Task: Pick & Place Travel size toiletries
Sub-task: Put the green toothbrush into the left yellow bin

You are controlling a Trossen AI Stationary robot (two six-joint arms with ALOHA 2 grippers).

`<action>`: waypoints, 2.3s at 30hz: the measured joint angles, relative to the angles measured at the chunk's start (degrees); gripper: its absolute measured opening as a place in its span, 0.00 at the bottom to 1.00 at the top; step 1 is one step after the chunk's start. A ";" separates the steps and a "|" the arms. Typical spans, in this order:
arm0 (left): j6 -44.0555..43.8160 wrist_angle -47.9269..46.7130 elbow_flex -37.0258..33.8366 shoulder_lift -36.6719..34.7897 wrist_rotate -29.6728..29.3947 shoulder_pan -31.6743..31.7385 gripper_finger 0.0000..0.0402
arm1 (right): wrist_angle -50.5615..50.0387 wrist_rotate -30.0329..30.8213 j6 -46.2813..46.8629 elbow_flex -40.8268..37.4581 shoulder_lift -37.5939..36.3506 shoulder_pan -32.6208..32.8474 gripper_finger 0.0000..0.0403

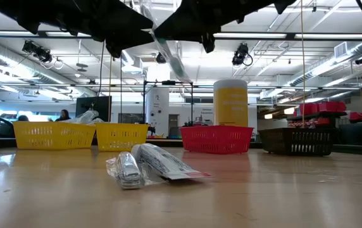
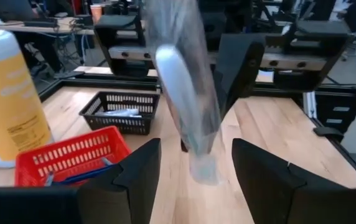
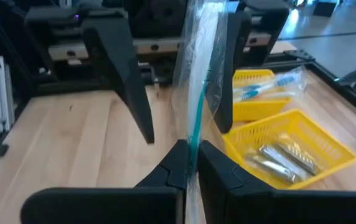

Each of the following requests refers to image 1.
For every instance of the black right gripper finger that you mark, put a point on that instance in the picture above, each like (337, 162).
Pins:
(184, 19)
(200, 39)

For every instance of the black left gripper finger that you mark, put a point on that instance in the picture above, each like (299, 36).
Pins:
(121, 17)
(117, 42)

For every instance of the green toothbrush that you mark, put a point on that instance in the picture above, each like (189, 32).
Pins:
(176, 65)

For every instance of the large yellow plastic basket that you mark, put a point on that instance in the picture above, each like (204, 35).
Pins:
(54, 136)

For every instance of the white toothpaste tube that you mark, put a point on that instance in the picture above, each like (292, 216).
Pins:
(168, 164)

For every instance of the black overhead light bar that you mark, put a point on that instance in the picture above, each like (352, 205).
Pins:
(290, 35)

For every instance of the black monitor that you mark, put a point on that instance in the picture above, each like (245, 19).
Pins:
(100, 106)

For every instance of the yellow white wipes canister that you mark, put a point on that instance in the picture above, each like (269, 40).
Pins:
(230, 104)

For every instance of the person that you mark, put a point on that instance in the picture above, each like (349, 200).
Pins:
(22, 118)
(63, 115)

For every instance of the small yellow plastic basket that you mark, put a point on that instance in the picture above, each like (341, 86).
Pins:
(121, 136)

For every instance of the red plastic basket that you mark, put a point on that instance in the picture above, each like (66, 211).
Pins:
(215, 139)

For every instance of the red storage bin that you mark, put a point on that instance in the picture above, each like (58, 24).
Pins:
(357, 116)
(309, 109)
(333, 106)

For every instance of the silver packet in clear wrap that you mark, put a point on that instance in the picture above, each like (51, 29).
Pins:
(128, 171)

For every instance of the black plastic basket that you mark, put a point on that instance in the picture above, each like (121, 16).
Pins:
(298, 141)

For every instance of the black overhead camera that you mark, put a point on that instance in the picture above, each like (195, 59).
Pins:
(159, 59)
(37, 50)
(241, 52)

